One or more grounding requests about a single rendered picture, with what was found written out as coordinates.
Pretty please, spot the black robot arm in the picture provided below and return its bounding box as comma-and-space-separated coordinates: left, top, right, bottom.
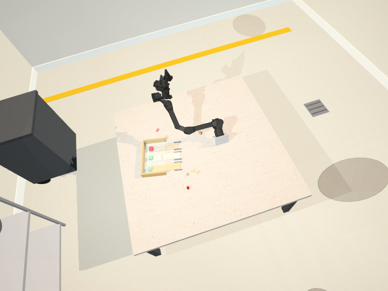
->
151, 92, 224, 137

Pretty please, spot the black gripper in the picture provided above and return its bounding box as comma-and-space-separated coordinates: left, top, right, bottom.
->
155, 69, 173, 94

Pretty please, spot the tan wooden rectangular frame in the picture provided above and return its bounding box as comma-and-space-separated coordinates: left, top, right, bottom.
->
140, 137, 167, 178

